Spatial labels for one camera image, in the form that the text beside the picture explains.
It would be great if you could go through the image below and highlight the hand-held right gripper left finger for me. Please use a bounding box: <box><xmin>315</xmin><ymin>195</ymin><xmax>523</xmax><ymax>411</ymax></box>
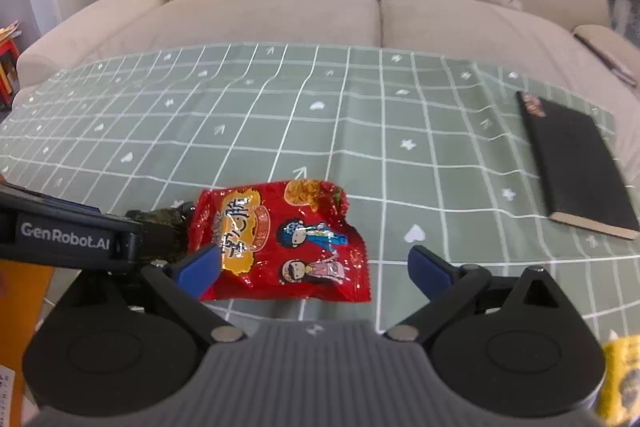
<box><xmin>75</xmin><ymin>244</ymin><xmax>247</xmax><ymax>344</ymax></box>

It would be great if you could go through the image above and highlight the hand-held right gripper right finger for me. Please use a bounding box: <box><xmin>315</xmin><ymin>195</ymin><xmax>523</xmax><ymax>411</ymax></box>
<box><xmin>382</xmin><ymin>245</ymin><xmax>566</xmax><ymax>343</ymax></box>

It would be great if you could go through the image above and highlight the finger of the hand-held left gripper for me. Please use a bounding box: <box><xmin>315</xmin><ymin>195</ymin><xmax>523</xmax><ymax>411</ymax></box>
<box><xmin>0</xmin><ymin>186</ymin><xmax>127</xmax><ymax>220</ymax></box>
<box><xmin>0</xmin><ymin>206</ymin><xmax>144</xmax><ymax>273</ymax></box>

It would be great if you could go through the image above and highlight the dark seaweed packet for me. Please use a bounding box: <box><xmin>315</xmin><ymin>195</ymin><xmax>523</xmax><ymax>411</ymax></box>
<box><xmin>124</xmin><ymin>202</ymin><xmax>198</xmax><ymax>265</ymax></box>

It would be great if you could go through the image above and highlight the orange white storage box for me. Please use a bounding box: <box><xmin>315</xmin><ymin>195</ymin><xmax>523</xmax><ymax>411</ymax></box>
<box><xmin>0</xmin><ymin>174</ymin><xmax>55</xmax><ymax>427</ymax></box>

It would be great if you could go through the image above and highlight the red cartoon snack packet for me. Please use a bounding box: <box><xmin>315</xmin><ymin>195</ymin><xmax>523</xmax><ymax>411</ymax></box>
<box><xmin>187</xmin><ymin>179</ymin><xmax>373</xmax><ymax>304</ymax></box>

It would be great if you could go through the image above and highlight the orange red plastic stool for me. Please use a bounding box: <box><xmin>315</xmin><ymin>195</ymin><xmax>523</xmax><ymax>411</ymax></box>
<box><xmin>0</xmin><ymin>39</ymin><xmax>21</xmax><ymax>108</ymax></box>

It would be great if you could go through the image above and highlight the green checked tablecloth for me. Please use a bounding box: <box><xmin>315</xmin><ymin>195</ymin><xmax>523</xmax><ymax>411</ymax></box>
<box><xmin>0</xmin><ymin>42</ymin><xmax>640</xmax><ymax>358</ymax></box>

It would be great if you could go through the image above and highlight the black notebook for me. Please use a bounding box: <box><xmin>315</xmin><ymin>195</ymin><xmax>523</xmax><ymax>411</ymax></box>
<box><xmin>516</xmin><ymin>91</ymin><xmax>640</xmax><ymax>241</ymax></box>

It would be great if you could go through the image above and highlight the yellow snack packet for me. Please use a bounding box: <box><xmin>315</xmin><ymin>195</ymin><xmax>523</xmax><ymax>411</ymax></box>
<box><xmin>595</xmin><ymin>329</ymin><xmax>640</xmax><ymax>426</ymax></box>

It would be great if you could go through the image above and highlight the beige sofa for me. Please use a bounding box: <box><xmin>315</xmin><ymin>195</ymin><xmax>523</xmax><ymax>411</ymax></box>
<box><xmin>12</xmin><ymin>0</ymin><xmax>640</xmax><ymax>114</ymax></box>

